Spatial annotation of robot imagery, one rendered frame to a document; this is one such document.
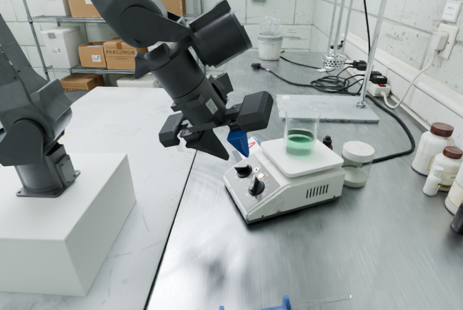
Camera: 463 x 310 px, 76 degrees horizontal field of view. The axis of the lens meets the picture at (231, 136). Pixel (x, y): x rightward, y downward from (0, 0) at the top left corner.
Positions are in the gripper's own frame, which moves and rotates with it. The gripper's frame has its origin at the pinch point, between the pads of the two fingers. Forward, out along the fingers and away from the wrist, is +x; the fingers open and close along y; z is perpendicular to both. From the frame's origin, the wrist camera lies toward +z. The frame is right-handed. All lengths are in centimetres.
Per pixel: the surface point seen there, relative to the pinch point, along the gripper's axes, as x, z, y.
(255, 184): 9.5, -1.3, -0.7
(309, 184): 13.9, 1.1, -8.7
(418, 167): 33.3, 17.7, -25.8
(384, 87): 46, 65, -21
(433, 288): 23.1, -11.5, -24.4
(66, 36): -7, 163, 213
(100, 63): 25, 162, 201
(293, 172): 10.1, 1.0, -7.2
